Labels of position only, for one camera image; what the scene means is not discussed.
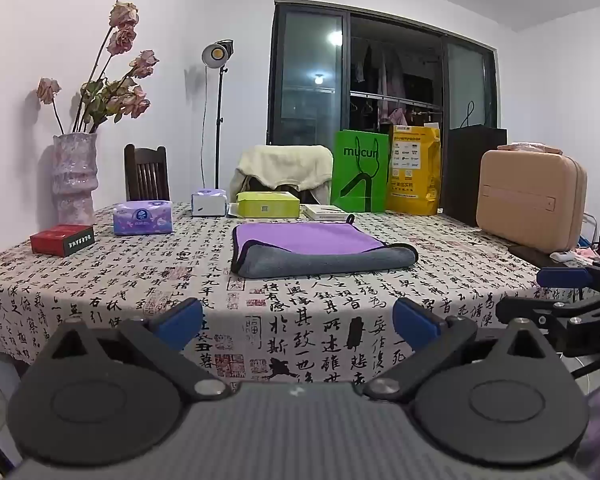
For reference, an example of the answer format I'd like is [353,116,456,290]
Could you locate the purple tissue pack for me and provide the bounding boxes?
[112,200,174,236]

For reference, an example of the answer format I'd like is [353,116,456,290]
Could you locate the chair with cream blanket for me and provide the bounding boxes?
[229,144,334,206]

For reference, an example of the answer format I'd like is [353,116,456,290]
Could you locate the dried pink roses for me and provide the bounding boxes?
[36,0,160,135]

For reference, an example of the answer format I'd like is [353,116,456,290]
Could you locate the calligraphy printed tablecloth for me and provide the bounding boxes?
[0,201,600,386]

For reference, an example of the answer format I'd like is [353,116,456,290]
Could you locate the dark wooden chair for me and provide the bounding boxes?
[124,143,171,203]

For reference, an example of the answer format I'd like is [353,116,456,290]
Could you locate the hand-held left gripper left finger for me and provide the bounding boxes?
[46,297,232,403]

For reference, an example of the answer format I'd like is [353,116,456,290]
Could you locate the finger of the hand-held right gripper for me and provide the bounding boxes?
[495,294,583,333]
[536,260,600,292]

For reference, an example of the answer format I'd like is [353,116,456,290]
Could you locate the white and purple tissue box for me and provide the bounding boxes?
[190,189,228,218]

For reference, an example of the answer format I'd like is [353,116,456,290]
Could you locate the pink speckled ceramic vase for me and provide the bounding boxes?
[51,132,99,226]

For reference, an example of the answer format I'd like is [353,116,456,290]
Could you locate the green flat box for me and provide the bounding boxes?
[236,191,301,219]

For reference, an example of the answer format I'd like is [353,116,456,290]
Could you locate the black speaker box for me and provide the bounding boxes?
[446,100,508,227]

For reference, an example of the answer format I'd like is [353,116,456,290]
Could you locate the white flat box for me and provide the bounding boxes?
[302,204,351,221]

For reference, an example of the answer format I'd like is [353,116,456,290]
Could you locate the beige hard case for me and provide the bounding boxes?
[475,148,588,254]

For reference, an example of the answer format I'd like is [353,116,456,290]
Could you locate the green paper shopping bag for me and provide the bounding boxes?
[330,129,390,213]

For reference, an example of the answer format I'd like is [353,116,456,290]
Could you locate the hanging clothes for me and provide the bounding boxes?
[351,40,407,126]

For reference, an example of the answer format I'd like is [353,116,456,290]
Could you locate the black framed glass sliding door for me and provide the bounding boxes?
[266,0,499,147]

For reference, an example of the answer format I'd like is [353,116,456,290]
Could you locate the studio light on stand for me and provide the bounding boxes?
[201,39,236,192]

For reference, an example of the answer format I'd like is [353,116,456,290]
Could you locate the pink packet on case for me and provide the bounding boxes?
[497,142,565,156]

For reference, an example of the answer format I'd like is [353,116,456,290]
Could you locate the red box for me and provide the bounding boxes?
[29,224,96,257]

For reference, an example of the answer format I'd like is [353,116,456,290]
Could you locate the purple and grey towel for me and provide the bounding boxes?
[230,214,420,279]

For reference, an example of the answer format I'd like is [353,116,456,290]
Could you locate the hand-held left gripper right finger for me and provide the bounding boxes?
[362,297,552,404]

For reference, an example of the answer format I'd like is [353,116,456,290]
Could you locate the yellow printed bag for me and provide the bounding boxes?
[385,124,441,217]

